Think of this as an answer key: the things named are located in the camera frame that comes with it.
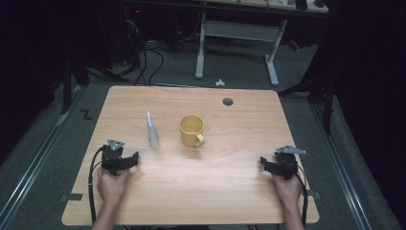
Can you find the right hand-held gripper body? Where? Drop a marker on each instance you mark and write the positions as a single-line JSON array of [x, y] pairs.
[[287, 161]]

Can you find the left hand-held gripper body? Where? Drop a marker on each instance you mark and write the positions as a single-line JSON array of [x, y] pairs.
[[111, 155]]

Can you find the silver spoon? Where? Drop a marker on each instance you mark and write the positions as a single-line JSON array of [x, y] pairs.
[[152, 131]]

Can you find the yellow mug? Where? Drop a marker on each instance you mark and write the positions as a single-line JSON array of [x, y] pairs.
[[191, 131]]

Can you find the person's right hand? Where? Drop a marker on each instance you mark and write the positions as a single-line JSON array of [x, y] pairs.
[[288, 190]]

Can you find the person's left hand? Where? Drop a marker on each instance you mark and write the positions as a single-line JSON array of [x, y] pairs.
[[110, 187]]

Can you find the grey tape strip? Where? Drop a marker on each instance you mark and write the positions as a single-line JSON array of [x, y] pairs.
[[72, 197], [314, 195]]

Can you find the grey table grommet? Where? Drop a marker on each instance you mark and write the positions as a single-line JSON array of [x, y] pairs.
[[228, 102]]

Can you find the black stand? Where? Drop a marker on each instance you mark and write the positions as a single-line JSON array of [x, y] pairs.
[[68, 86], [322, 96]]

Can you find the white paper scrap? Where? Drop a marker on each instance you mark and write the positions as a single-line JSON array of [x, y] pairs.
[[220, 83]]

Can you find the wooden background desk top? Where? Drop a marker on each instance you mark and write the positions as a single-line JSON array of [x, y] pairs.
[[274, 4]]

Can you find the metal floor rail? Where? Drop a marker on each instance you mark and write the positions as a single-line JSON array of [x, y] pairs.
[[341, 166], [38, 156]]

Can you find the white desk frame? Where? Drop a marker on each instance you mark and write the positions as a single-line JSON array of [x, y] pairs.
[[239, 30]]

